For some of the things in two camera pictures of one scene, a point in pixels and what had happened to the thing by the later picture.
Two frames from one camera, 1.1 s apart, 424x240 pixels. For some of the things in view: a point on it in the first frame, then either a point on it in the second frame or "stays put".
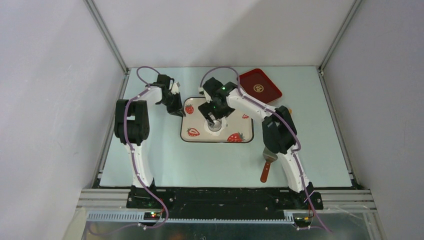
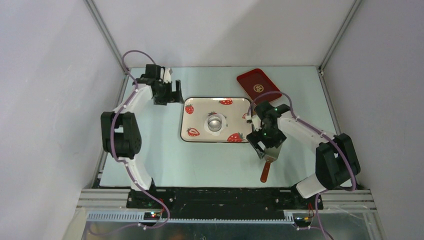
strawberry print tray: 240,125 stays put
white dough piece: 216,133 stays put
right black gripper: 206,108 to 256,137
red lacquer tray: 255,83 stays put
